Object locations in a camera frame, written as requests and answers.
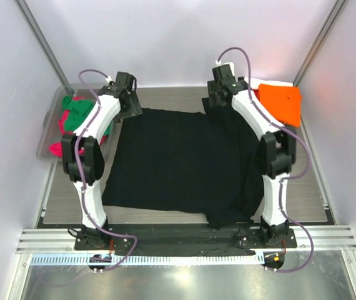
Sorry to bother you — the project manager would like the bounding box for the black t-shirt blue logo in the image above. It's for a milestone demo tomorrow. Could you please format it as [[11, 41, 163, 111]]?
[[102, 106, 264, 229]]

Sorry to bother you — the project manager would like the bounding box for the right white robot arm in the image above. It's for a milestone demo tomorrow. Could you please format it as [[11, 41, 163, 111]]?
[[207, 61, 296, 248]]

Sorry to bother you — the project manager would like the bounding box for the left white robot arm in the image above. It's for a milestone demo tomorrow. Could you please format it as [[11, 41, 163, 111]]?
[[61, 72, 142, 249]]

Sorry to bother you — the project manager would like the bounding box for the red white folded t-shirt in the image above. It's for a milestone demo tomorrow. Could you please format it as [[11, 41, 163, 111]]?
[[244, 77, 293, 90]]

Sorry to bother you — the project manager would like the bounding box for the green t-shirt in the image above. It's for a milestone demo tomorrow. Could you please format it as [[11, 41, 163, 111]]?
[[59, 96, 95, 134]]

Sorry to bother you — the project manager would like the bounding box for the orange folded t-shirt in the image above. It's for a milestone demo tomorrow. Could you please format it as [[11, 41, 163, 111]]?
[[258, 84, 302, 128]]

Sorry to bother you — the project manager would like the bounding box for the clear plastic bin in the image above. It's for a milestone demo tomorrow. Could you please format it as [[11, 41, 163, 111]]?
[[36, 83, 112, 162]]

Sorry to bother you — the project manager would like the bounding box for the pink t-shirt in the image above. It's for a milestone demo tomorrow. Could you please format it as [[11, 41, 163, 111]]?
[[48, 96, 110, 158]]

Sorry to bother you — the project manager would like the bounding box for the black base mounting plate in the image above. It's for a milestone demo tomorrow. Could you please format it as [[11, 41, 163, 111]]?
[[67, 224, 297, 256]]

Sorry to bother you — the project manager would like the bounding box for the left aluminium frame post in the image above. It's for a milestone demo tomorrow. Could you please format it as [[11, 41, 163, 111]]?
[[14, 0, 74, 94]]

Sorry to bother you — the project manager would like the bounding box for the aluminium frame post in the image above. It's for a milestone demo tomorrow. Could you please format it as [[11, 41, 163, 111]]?
[[14, 0, 74, 94], [293, 0, 349, 86]]

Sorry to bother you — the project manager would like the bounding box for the right aluminium frame post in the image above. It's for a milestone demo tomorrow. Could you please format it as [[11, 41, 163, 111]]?
[[293, 0, 349, 86]]

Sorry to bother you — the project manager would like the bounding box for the slotted white cable duct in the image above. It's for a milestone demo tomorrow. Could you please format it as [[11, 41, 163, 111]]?
[[31, 252, 265, 267]]

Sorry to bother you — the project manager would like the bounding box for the aluminium extrusion rail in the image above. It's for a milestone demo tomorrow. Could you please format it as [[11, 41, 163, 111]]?
[[16, 229, 76, 254]]

